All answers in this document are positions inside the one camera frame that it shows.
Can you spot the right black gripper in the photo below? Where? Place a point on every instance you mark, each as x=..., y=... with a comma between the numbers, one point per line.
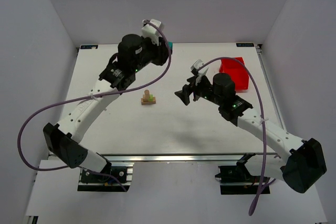
x=194, y=89

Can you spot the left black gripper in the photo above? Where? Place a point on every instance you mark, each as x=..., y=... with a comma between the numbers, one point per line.
x=161, y=54

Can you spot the long natural wooden block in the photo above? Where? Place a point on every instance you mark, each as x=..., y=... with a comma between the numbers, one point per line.
x=148, y=103

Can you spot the green wooden cube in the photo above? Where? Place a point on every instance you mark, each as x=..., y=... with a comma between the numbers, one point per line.
x=151, y=98

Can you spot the teal wooden triangle block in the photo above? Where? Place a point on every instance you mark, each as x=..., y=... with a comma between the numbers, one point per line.
x=170, y=44

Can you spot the natural wooden arch block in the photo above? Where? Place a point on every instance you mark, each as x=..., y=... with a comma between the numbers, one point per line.
x=146, y=96

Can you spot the red plastic bin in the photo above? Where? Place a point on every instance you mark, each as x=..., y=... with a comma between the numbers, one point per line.
x=235, y=69

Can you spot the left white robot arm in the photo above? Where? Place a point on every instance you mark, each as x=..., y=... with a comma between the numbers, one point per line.
x=63, y=138

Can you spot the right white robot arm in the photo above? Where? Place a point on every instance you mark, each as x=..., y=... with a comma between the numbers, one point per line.
x=300, y=163

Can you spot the blue label sticker left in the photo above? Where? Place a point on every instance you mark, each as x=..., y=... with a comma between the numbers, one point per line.
x=88, y=47

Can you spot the blue label sticker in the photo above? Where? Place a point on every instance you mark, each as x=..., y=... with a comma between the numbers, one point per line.
x=245, y=44
x=88, y=47

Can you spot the blue label sticker right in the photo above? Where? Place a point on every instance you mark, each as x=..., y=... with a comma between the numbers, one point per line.
x=245, y=44

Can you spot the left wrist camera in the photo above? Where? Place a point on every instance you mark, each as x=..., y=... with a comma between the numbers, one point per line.
x=149, y=31

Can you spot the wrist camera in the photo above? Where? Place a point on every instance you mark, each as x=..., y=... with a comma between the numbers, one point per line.
x=198, y=69
x=149, y=31

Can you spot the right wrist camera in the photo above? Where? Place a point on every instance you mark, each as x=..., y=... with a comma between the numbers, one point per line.
x=198, y=69

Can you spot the aluminium table frame rail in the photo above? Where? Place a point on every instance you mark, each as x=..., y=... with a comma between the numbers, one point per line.
x=173, y=157

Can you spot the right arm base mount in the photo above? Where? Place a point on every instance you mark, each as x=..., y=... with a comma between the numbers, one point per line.
x=234, y=182

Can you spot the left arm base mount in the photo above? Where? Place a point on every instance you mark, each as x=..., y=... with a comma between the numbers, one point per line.
x=117, y=178

